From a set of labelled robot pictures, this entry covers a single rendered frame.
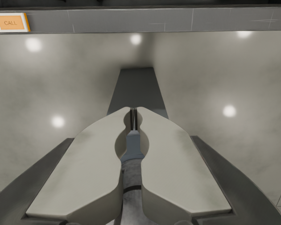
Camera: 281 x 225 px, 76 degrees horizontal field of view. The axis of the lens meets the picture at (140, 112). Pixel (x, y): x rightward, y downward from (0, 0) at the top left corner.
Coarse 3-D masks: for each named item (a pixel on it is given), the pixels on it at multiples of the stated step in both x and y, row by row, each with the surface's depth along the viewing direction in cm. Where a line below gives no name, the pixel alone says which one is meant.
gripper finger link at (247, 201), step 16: (208, 160) 7; (224, 160) 7; (224, 176) 7; (240, 176) 7; (224, 192) 6; (240, 192) 6; (256, 192) 6; (240, 208) 5; (256, 208) 5; (272, 208) 5; (208, 224) 5; (224, 224) 5; (240, 224) 5; (256, 224) 5; (272, 224) 5
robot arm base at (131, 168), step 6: (126, 162) 55; (132, 162) 53; (138, 162) 53; (126, 168) 53; (132, 168) 52; (138, 168) 52; (126, 174) 52; (132, 174) 51; (138, 174) 51; (126, 180) 50; (132, 180) 50; (138, 180) 49; (126, 186) 49; (132, 186) 48; (138, 186) 48
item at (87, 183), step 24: (120, 120) 10; (72, 144) 8; (96, 144) 8; (120, 144) 9; (72, 168) 7; (96, 168) 7; (120, 168) 7; (48, 192) 6; (72, 192) 6; (96, 192) 6; (120, 192) 7; (48, 216) 5; (72, 216) 6; (96, 216) 6
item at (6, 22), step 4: (0, 16) 31; (4, 16) 31; (8, 16) 31; (12, 16) 31; (16, 16) 31; (20, 16) 31; (0, 20) 31; (4, 20) 32; (8, 20) 32; (12, 20) 32; (16, 20) 32; (20, 20) 32; (0, 24) 32; (4, 24) 32; (8, 24) 32; (12, 24) 32; (16, 24) 32; (20, 24) 32; (28, 24) 33; (0, 28) 32; (4, 28) 32; (8, 28) 32; (12, 28) 32; (16, 28) 32; (20, 28) 32; (24, 28) 32; (28, 28) 33
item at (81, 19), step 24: (48, 24) 33; (72, 24) 33; (96, 24) 33; (120, 24) 33; (144, 24) 33; (168, 24) 33; (192, 24) 33; (216, 24) 33; (240, 24) 33; (264, 24) 33
